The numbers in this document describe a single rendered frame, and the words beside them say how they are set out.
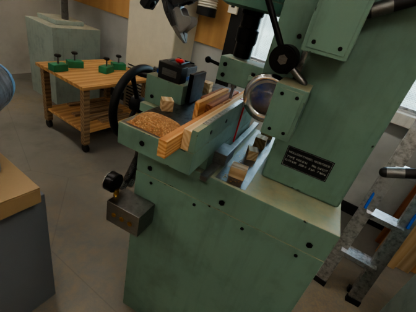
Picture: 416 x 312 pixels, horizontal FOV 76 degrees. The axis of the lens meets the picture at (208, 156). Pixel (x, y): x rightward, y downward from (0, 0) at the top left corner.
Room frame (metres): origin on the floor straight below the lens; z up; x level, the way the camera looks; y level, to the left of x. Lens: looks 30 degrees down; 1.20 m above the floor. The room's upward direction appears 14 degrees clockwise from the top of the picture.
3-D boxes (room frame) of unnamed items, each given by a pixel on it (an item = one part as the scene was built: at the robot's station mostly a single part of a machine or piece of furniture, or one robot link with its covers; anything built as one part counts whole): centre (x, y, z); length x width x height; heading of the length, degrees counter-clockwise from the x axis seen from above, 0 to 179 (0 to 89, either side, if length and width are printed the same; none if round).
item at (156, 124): (0.60, 0.14, 0.91); 0.12 x 0.09 x 0.03; 72
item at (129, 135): (0.84, 0.08, 0.87); 0.61 x 0.30 x 0.06; 162
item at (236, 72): (0.81, -0.04, 1.03); 0.14 x 0.07 x 0.09; 72
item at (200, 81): (0.86, 0.12, 0.95); 0.09 x 0.07 x 0.09; 162
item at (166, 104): (0.72, 0.15, 0.92); 0.03 x 0.03 x 0.03; 25
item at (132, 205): (0.62, 0.19, 0.58); 0.12 x 0.08 x 0.08; 72
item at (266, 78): (0.66, -0.11, 1.02); 0.12 x 0.03 x 0.12; 72
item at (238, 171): (0.63, -0.09, 0.82); 0.04 x 0.03 x 0.03; 78
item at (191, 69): (0.87, 0.17, 0.99); 0.13 x 0.11 x 0.06; 162
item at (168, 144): (0.76, 0.00, 0.92); 0.62 x 0.02 x 0.04; 162
